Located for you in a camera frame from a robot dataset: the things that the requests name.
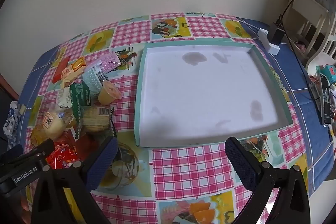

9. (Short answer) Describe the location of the white and green snack packet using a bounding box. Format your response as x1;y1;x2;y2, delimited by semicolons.
56;88;72;110

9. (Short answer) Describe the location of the black cable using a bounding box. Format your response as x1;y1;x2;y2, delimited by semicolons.
278;0;321;26

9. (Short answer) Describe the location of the white power strip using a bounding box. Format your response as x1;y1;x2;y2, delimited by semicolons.
256;28;280;54

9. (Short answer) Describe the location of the teal speckled snack packet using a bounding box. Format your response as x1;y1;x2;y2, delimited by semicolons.
82;64;109;94

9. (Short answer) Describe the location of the orange and cream biscuit packet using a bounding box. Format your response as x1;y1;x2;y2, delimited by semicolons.
60;57;87;89

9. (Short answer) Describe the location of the yellow jelly cup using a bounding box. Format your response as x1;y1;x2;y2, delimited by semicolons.
98;80;123;106

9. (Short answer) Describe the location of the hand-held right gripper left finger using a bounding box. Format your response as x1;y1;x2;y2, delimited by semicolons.
31;135;118;224

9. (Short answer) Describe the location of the pink snack packet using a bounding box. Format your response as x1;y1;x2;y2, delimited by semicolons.
91;52;122;75

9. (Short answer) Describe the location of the white and blue plastic bag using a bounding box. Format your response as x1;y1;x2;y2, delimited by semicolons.
3;101;27;149

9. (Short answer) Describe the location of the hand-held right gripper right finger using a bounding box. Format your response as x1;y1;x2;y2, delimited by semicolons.
225;136;311;224

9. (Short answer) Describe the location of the white wooden chair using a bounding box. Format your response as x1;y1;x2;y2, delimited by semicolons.
286;0;336;69

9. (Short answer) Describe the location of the brown wooden furniture edge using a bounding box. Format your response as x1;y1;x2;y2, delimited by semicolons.
0;73;20;102

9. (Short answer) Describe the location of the dark green snack packet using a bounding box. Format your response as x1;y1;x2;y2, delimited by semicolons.
70;81;92;119

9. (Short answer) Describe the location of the teal small box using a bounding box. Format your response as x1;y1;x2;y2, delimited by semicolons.
316;64;336;85

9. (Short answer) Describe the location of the black charger adapter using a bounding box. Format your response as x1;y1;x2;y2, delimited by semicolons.
266;22;285;46

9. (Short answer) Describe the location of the checked printed tablecloth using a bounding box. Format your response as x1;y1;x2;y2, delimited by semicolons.
20;13;336;224

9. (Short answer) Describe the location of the crinkled red snack packet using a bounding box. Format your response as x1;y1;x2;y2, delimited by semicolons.
46;135;91;170

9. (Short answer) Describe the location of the white cable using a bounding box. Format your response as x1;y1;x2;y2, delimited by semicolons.
238;18;261;31

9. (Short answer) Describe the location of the clear round cracker packet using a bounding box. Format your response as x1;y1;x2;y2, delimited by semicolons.
75;105;117;139

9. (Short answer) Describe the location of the bread bun packet orange label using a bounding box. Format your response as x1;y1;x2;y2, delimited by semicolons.
33;109;78;142

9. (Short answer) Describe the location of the teal cardboard tray box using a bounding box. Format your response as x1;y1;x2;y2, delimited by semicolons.
134;39;294;148

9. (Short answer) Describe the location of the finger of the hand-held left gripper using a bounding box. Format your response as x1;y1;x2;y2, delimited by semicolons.
0;139;55;174

